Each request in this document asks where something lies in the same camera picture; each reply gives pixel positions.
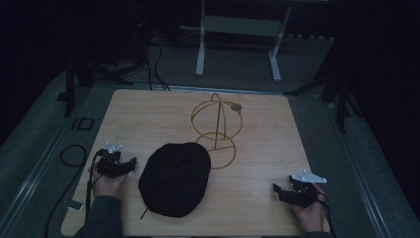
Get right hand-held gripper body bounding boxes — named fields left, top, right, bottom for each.
left=287, top=169, right=328, bottom=209

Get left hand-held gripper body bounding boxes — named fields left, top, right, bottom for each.
left=94, top=141, right=131, bottom=179

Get black hat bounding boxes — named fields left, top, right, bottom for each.
left=137, top=141, right=213, bottom=220

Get gold wire hat stand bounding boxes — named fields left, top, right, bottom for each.
left=190, top=92, right=245, bottom=171

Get person's left hand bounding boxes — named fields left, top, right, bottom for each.
left=89, top=165, right=129, bottom=200

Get person's right hand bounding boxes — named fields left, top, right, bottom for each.
left=290, top=183, right=327, bottom=234

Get black tripod stand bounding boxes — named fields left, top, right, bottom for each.
left=62, top=56, right=136, bottom=119
left=282, top=33, right=364, bottom=135

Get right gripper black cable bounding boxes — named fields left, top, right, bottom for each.
left=316, top=189, right=339, bottom=238

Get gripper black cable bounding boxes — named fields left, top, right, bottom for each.
left=84, top=149, right=107, bottom=223
left=316, top=189, right=339, bottom=238

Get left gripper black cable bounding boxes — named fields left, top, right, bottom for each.
left=84, top=149, right=107, bottom=223

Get black looped floor cable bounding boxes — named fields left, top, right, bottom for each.
left=44, top=144, right=89, bottom=238

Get black floor cables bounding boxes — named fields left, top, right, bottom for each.
left=144, top=39, right=172, bottom=92

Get white metal desk frame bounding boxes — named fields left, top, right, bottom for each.
left=194, top=0, right=294, bottom=83

